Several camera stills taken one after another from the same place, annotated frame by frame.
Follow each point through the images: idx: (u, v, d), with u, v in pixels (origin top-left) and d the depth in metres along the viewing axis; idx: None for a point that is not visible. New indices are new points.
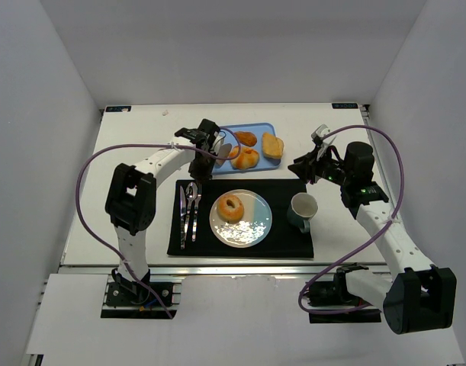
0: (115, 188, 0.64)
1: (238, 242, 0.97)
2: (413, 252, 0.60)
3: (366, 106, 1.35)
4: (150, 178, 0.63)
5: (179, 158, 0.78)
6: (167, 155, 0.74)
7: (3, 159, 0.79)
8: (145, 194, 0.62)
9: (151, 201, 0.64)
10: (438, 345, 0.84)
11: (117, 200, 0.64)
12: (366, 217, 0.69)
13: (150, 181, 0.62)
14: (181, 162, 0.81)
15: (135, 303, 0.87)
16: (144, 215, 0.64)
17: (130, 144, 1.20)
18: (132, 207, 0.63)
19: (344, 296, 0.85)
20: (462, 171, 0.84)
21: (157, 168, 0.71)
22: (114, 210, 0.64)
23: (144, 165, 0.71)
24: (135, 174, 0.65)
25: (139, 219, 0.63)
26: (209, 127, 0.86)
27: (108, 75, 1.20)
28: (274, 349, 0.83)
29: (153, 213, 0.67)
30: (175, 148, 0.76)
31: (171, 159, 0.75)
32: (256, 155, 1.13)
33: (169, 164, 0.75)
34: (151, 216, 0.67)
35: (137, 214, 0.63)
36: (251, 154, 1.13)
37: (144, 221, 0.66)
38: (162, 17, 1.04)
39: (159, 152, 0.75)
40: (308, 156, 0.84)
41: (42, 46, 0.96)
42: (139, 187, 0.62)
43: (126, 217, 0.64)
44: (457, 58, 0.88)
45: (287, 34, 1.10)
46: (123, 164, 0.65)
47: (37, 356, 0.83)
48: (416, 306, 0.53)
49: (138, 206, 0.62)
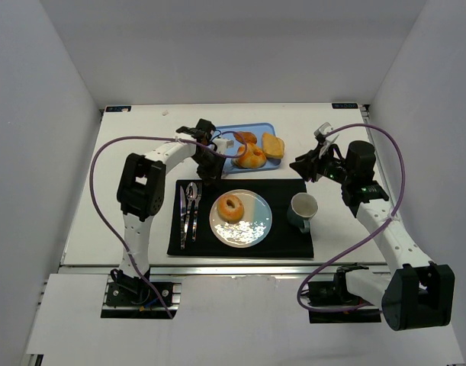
0: (126, 176, 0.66)
1: (238, 242, 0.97)
2: (412, 248, 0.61)
3: (366, 106, 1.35)
4: (159, 165, 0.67)
5: (184, 151, 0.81)
6: (173, 147, 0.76)
7: (4, 158, 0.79)
8: (156, 179, 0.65)
9: (161, 187, 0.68)
10: (438, 345, 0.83)
11: (129, 186, 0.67)
12: (366, 216, 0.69)
13: (161, 167, 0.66)
14: (182, 156, 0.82)
15: (135, 303, 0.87)
16: (155, 200, 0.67)
17: (131, 144, 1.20)
18: (143, 194, 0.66)
19: (345, 295, 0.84)
20: (462, 170, 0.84)
21: (165, 157, 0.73)
22: (126, 197, 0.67)
23: (152, 155, 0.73)
24: (145, 163, 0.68)
25: (150, 204, 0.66)
26: (207, 126, 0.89)
27: (108, 76, 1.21)
28: (274, 349, 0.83)
29: (162, 198, 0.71)
30: (178, 142, 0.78)
31: (178, 151, 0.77)
32: (261, 161, 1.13)
33: (175, 156, 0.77)
34: (159, 203, 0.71)
35: (149, 200, 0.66)
36: (256, 157, 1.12)
37: (154, 207, 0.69)
38: (161, 18, 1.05)
39: (164, 144, 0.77)
40: (310, 153, 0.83)
41: (43, 47, 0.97)
42: (150, 173, 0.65)
43: (138, 203, 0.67)
44: (457, 57, 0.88)
45: (287, 34, 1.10)
46: (134, 152, 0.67)
47: (37, 356, 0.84)
48: (415, 301, 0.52)
49: (149, 191, 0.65)
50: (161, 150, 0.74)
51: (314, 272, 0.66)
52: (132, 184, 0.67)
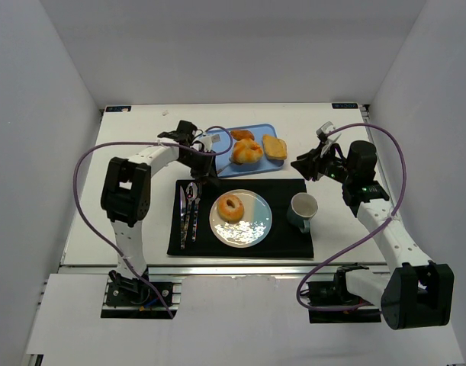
0: (110, 181, 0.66)
1: (238, 242, 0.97)
2: (412, 248, 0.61)
3: (366, 106, 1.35)
4: (144, 167, 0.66)
5: (167, 155, 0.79)
6: (157, 149, 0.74)
7: (4, 159, 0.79)
8: (142, 182, 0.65)
9: (146, 191, 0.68)
10: (438, 345, 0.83)
11: (114, 191, 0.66)
12: (366, 215, 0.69)
13: (146, 169, 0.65)
14: (168, 158, 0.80)
15: (135, 303, 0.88)
16: (141, 204, 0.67)
17: (122, 149, 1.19)
18: (129, 198, 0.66)
19: (344, 296, 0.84)
20: (462, 170, 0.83)
21: (149, 160, 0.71)
22: (113, 201, 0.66)
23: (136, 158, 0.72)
24: (129, 167, 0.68)
25: (136, 209, 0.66)
26: (188, 127, 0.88)
27: (109, 76, 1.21)
28: (274, 349, 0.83)
29: (149, 202, 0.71)
30: (162, 145, 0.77)
31: (161, 153, 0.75)
32: (256, 155, 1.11)
33: (159, 159, 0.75)
34: (146, 207, 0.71)
35: (135, 204, 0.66)
36: (251, 151, 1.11)
37: (142, 211, 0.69)
38: (161, 19, 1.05)
39: (147, 147, 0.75)
40: (311, 153, 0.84)
41: (43, 48, 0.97)
42: (135, 176, 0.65)
43: (124, 207, 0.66)
44: (457, 56, 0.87)
45: (287, 34, 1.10)
46: (116, 157, 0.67)
47: (37, 356, 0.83)
48: (413, 300, 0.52)
49: (135, 195, 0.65)
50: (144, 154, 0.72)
51: (312, 271, 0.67)
52: (117, 188, 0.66)
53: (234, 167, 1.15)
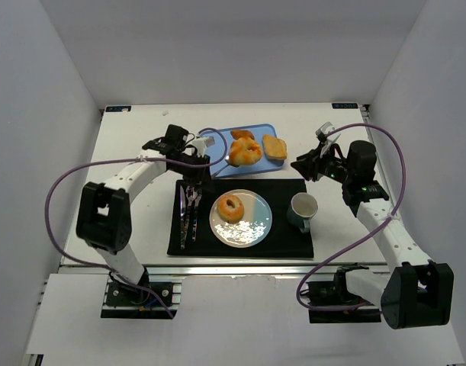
0: (85, 209, 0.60)
1: (238, 242, 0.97)
2: (412, 247, 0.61)
3: (366, 106, 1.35)
4: (121, 192, 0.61)
5: (150, 172, 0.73)
6: (137, 168, 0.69)
7: (4, 159, 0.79)
8: (118, 210, 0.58)
9: (125, 218, 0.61)
10: (438, 345, 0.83)
11: (88, 219, 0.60)
12: (365, 214, 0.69)
13: (123, 194, 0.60)
14: (151, 176, 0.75)
15: (135, 303, 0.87)
16: (120, 232, 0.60)
17: (100, 169, 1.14)
18: (106, 226, 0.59)
19: (344, 296, 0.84)
20: (462, 170, 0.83)
21: (129, 182, 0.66)
22: (87, 231, 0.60)
23: (114, 182, 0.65)
24: (106, 192, 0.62)
25: (114, 238, 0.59)
26: (177, 133, 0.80)
27: (109, 76, 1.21)
28: (274, 349, 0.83)
29: (130, 229, 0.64)
30: (145, 161, 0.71)
31: (143, 172, 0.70)
32: (254, 157, 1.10)
33: (141, 178, 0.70)
34: (126, 237, 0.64)
35: (112, 233, 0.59)
36: (249, 153, 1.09)
37: (120, 242, 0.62)
38: (161, 19, 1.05)
39: (126, 167, 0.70)
40: (311, 153, 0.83)
41: (42, 49, 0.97)
42: (110, 203, 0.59)
43: (100, 238, 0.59)
44: (457, 56, 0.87)
45: (286, 34, 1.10)
46: (91, 181, 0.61)
47: (37, 356, 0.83)
48: (413, 300, 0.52)
49: (112, 224, 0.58)
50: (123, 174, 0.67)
51: (312, 270, 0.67)
52: (92, 217, 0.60)
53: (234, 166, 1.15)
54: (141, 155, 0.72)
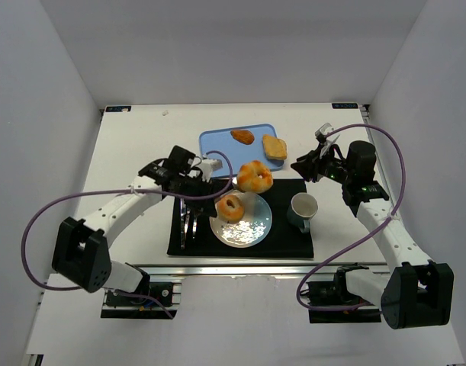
0: (61, 246, 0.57)
1: (238, 242, 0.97)
2: (412, 247, 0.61)
3: (366, 106, 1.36)
4: (98, 235, 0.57)
5: (140, 204, 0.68)
6: (124, 205, 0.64)
7: (4, 159, 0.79)
8: (94, 255, 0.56)
9: (101, 261, 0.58)
10: (438, 345, 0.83)
11: (64, 258, 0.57)
12: (366, 214, 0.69)
13: (99, 239, 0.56)
14: (142, 207, 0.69)
15: (135, 303, 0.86)
16: (94, 276, 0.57)
17: (91, 201, 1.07)
18: (80, 270, 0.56)
19: (344, 296, 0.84)
20: (462, 170, 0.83)
21: (110, 220, 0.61)
22: (62, 270, 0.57)
23: (96, 218, 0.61)
24: (85, 229, 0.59)
25: (87, 282, 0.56)
26: (182, 156, 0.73)
27: (109, 76, 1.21)
28: (274, 349, 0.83)
29: (107, 271, 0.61)
30: (135, 193, 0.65)
31: (130, 208, 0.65)
32: (264, 185, 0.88)
33: (127, 213, 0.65)
34: (104, 277, 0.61)
35: (86, 277, 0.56)
36: (258, 180, 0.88)
37: (96, 284, 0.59)
38: (161, 18, 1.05)
39: (114, 200, 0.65)
40: (311, 154, 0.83)
41: (43, 49, 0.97)
42: (87, 246, 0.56)
43: (74, 279, 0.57)
44: (457, 56, 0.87)
45: (286, 35, 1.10)
46: (71, 217, 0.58)
47: (37, 356, 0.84)
48: (413, 300, 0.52)
49: (86, 268, 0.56)
50: (107, 210, 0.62)
51: (312, 270, 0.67)
52: (69, 256, 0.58)
53: (235, 168, 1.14)
54: (133, 187, 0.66)
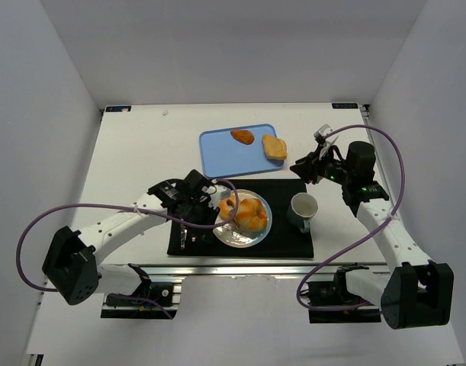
0: (52, 254, 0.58)
1: (238, 242, 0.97)
2: (412, 247, 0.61)
3: (366, 106, 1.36)
4: (89, 252, 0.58)
5: (140, 224, 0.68)
6: (123, 223, 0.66)
7: (4, 158, 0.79)
8: (79, 271, 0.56)
9: (88, 277, 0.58)
10: (438, 345, 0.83)
11: (53, 266, 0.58)
12: (366, 214, 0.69)
13: (88, 258, 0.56)
14: (143, 227, 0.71)
15: (135, 303, 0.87)
16: (78, 290, 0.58)
17: (88, 215, 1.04)
18: (65, 281, 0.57)
19: (344, 295, 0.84)
20: (462, 170, 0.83)
21: (105, 238, 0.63)
22: (50, 277, 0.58)
23: (92, 233, 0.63)
24: (76, 242, 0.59)
25: (69, 296, 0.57)
26: (197, 181, 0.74)
27: (109, 76, 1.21)
28: (274, 349, 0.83)
29: (94, 285, 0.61)
30: (137, 213, 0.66)
31: (128, 227, 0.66)
32: (260, 225, 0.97)
33: (126, 232, 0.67)
34: (88, 290, 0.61)
35: (69, 290, 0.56)
36: (258, 219, 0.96)
37: (79, 296, 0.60)
38: (161, 18, 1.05)
39: (114, 216, 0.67)
40: (310, 155, 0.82)
41: (43, 49, 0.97)
42: (75, 261, 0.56)
43: (59, 288, 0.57)
44: (458, 57, 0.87)
45: (286, 34, 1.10)
46: (65, 228, 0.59)
47: (37, 356, 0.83)
48: (413, 300, 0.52)
49: (71, 282, 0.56)
50: (104, 227, 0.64)
51: (312, 270, 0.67)
52: (57, 264, 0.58)
53: (235, 169, 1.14)
54: (136, 206, 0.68)
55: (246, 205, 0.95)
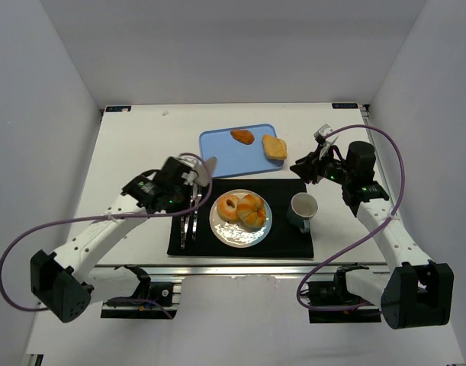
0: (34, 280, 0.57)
1: (238, 242, 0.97)
2: (412, 247, 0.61)
3: (366, 106, 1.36)
4: (67, 274, 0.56)
5: (118, 230, 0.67)
6: (98, 234, 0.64)
7: (4, 158, 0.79)
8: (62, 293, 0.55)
9: (75, 296, 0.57)
10: (438, 345, 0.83)
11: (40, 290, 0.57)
12: (366, 214, 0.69)
13: (68, 280, 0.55)
14: (123, 232, 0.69)
15: (135, 303, 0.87)
16: (69, 309, 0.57)
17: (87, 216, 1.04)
18: (53, 304, 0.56)
19: (344, 295, 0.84)
20: (462, 170, 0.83)
21: (84, 254, 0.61)
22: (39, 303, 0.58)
23: (69, 252, 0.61)
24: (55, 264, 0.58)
25: (62, 317, 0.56)
26: (175, 169, 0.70)
27: (108, 76, 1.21)
28: (274, 349, 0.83)
29: (86, 300, 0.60)
30: (112, 219, 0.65)
31: (105, 237, 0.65)
32: (257, 222, 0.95)
33: (104, 242, 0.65)
34: (82, 306, 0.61)
35: (59, 313, 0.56)
36: (255, 216, 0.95)
37: (74, 314, 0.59)
38: (161, 18, 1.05)
39: (88, 228, 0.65)
40: (310, 155, 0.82)
41: (42, 48, 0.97)
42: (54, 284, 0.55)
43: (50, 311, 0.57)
44: (458, 57, 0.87)
45: (286, 34, 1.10)
46: (42, 252, 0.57)
47: (37, 356, 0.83)
48: (413, 300, 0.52)
49: (58, 304, 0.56)
50: (80, 242, 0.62)
51: (312, 270, 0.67)
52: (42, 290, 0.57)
53: (235, 169, 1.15)
54: (111, 212, 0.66)
55: (249, 199, 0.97)
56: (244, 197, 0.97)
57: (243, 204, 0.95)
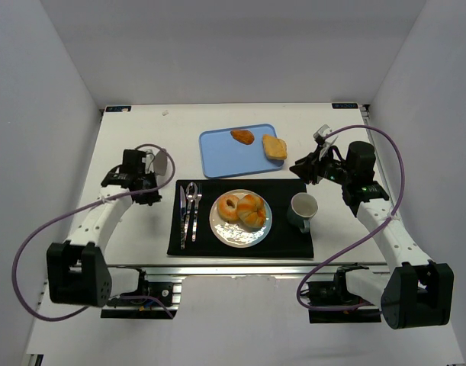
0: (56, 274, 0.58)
1: (238, 242, 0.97)
2: (412, 247, 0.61)
3: (366, 106, 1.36)
4: (90, 248, 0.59)
5: (116, 211, 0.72)
6: (102, 214, 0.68)
7: (4, 158, 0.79)
8: (91, 267, 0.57)
9: (102, 273, 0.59)
10: (438, 345, 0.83)
11: (63, 285, 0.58)
12: (366, 214, 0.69)
13: (94, 251, 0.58)
14: (119, 213, 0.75)
15: (135, 303, 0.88)
16: (101, 287, 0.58)
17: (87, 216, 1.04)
18: (84, 286, 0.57)
19: (344, 295, 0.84)
20: (462, 170, 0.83)
21: (96, 232, 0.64)
22: (65, 296, 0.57)
23: (80, 233, 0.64)
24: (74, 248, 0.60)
25: (95, 296, 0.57)
26: (135, 156, 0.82)
27: (108, 76, 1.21)
28: (274, 349, 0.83)
29: (109, 280, 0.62)
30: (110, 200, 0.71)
31: (109, 216, 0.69)
32: (257, 222, 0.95)
33: (108, 222, 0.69)
34: (108, 289, 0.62)
35: (93, 291, 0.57)
36: (255, 216, 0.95)
37: (104, 296, 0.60)
38: (161, 18, 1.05)
39: (90, 213, 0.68)
40: (310, 155, 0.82)
41: (42, 49, 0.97)
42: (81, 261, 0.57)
43: (80, 299, 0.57)
44: (458, 57, 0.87)
45: (286, 34, 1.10)
46: (56, 244, 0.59)
47: (37, 355, 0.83)
48: (413, 300, 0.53)
49: (88, 282, 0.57)
50: (88, 224, 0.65)
51: (312, 270, 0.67)
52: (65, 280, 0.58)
53: (235, 169, 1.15)
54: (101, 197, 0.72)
55: (249, 199, 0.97)
56: (244, 197, 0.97)
57: (243, 204, 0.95)
